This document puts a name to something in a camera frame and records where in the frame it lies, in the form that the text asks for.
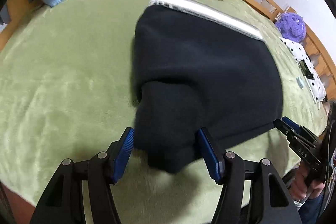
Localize black sweatpants with white stripe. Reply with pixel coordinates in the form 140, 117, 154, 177
132, 0, 283, 173

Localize right hand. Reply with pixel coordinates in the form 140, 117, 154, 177
289, 161, 325, 201

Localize white black dotted cloth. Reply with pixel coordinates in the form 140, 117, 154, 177
280, 37, 326, 103

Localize small light blue device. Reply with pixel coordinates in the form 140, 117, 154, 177
296, 77, 305, 89

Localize dark phone on cloth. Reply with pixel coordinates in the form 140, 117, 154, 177
299, 60, 314, 80

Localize purple plush toy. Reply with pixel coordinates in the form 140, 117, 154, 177
275, 12, 306, 43

